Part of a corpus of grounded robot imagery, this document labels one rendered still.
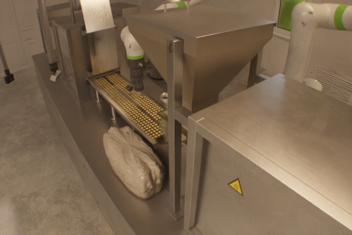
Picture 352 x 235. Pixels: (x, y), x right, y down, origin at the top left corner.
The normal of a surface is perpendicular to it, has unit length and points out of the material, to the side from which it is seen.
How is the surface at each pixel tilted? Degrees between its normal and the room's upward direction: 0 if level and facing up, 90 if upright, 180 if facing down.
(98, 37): 90
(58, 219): 0
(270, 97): 0
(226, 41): 90
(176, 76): 90
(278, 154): 0
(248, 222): 90
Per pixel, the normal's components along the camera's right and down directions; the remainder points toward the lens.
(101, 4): 0.58, 0.12
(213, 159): -0.79, 0.32
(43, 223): 0.00, -0.85
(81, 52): 0.62, 0.41
